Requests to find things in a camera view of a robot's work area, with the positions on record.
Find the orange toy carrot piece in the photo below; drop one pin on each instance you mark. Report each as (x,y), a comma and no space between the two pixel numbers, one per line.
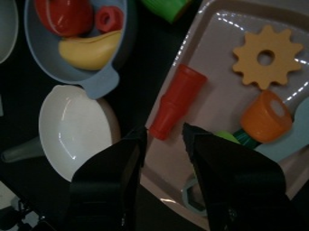
(261,120)

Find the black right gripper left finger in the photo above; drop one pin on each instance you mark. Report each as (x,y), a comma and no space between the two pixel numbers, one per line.
(104,180)

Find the pink plastic tray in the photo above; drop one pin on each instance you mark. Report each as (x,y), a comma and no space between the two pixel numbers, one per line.
(217,99)

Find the green toy leaf piece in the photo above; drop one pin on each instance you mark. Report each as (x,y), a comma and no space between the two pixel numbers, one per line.
(243,139)

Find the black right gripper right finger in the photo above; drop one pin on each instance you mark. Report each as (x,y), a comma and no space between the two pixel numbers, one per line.
(237,186)

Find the blue toy pot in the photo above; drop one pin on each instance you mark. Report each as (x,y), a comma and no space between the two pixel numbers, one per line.
(44,51)

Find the red toy apple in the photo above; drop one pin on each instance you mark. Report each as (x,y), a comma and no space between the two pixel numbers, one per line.
(68,15)

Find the yellow toy banana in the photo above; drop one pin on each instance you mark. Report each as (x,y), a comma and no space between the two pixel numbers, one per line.
(88,51)

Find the tape roll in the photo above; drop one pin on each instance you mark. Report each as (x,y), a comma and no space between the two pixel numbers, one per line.
(5,30)

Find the red toy cylinder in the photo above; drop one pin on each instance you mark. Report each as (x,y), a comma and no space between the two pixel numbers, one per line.
(176,99)

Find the green toy cup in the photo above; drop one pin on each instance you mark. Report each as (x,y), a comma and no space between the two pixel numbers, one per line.
(166,7)

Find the yellow toy gear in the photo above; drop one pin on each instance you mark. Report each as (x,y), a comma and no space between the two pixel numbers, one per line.
(249,66)

